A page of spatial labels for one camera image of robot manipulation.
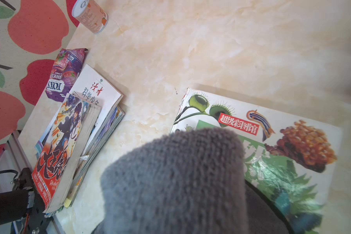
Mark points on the white book with blue vortex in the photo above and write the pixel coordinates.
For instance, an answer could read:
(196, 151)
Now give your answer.
(91, 86)

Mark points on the purple candy bag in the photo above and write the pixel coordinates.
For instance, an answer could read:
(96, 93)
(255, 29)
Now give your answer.
(64, 73)

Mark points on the red green cover book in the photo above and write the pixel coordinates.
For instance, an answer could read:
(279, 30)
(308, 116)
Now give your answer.
(289, 159)

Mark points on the red black manga book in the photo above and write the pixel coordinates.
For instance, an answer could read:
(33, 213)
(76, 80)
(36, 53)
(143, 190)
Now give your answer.
(69, 134)

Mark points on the grey green microfibre cloth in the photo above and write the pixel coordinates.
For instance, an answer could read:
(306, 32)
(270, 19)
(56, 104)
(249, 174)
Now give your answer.
(186, 183)

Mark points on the blue robot sunflower magazine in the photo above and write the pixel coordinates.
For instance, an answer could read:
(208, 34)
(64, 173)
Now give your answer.
(111, 122)

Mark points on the clear tape roll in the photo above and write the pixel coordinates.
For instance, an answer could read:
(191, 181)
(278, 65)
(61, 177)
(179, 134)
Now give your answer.
(91, 15)

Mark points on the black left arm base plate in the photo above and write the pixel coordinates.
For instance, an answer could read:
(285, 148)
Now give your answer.
(33, 220)

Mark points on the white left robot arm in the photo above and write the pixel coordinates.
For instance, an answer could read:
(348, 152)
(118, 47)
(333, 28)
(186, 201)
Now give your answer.
(16, 204)

